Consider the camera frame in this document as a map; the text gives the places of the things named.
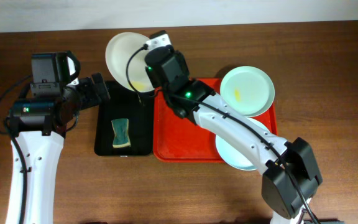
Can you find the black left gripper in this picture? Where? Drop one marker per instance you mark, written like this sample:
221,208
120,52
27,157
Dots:
94,98

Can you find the white plate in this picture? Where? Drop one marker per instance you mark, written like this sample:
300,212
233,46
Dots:
118,52

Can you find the green and yellow sponge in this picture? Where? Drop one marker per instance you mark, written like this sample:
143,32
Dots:
120,129

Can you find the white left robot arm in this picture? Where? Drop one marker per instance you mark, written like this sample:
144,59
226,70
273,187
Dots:
37,127

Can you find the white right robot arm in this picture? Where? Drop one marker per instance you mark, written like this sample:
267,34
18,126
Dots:
290,172

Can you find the black plastic tray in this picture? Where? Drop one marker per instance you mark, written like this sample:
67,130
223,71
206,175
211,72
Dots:
124,104

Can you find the red plastic tray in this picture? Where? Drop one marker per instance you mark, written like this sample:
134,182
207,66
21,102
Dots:
179,140

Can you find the mint green plate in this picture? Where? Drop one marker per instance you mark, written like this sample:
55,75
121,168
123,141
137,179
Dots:
248,90

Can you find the light blue plate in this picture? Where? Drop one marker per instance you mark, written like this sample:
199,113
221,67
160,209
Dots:
231,156

